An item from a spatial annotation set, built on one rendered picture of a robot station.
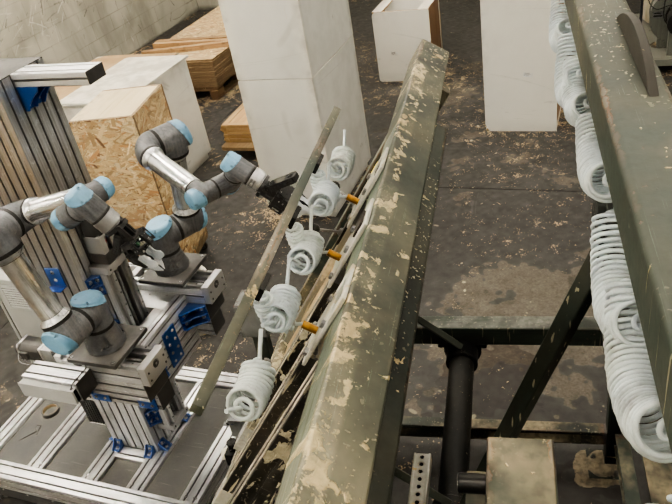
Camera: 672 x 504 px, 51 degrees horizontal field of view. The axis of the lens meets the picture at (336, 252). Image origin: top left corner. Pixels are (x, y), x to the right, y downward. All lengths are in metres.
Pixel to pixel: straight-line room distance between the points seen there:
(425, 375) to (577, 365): 0.78
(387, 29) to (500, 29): 1.78
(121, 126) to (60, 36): 5.21
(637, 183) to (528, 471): 0.44
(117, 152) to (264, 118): 1.11
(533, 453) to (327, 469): 0.32
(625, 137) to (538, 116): 5.08
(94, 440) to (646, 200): 3.18
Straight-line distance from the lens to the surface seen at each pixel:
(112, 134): 4.42
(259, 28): 4.76
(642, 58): 1.22
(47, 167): 2.73
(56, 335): 2.60
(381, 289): 1.24
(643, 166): 0.96
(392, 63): 7.46
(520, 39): 5.88
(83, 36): 9.81
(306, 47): 4.67
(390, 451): 1.31
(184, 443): 3.50
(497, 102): 6.09
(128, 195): 4.60
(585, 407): 3.65
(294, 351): 2.00
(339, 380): 1.06
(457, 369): 2.80
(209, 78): 7.91
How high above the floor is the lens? 2.65
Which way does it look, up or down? 33 degrees down
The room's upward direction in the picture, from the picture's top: 11 degrees counter-clockwise
